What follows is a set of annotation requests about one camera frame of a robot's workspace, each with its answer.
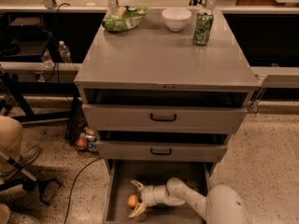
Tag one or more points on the grey metal drawer cabinet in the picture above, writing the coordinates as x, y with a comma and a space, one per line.
152, 66

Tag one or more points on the black tripod stand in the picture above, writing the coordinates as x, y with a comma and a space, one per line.
45, 188

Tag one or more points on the green chip bag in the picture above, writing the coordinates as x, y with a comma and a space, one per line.
124, 18

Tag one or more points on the red apple on floor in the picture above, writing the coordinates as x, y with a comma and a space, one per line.
81, 144

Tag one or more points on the grey sneaker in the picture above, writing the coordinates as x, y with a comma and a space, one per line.
30, 155
16, 218

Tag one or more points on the green soda can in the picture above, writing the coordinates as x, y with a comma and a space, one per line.
204, 20

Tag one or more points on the silver can on floor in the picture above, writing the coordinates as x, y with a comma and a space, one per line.
89, 137

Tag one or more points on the grey top drawer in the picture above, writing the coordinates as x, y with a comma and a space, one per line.
164, 119

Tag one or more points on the white bowl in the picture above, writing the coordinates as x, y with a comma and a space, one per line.
176, 18

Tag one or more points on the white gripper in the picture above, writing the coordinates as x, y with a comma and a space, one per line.
149, 194

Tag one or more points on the orange fruit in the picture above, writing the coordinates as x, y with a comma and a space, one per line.
132, 201

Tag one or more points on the person leg beige trousers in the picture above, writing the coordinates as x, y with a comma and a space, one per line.
10, 137

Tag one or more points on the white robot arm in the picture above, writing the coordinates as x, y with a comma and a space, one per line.
222, 204

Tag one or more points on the grey middle drawer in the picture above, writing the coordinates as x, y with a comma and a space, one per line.
149, 151

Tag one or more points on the grey bottom drawer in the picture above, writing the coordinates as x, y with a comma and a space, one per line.
193, 174

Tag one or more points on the black side table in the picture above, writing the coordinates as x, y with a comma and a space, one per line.
23, 72

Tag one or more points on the clear water bottle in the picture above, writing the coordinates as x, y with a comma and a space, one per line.
64, 52
47, 60

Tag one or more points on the grey drawer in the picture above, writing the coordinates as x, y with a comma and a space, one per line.
149, 151
164, 119
193, 174

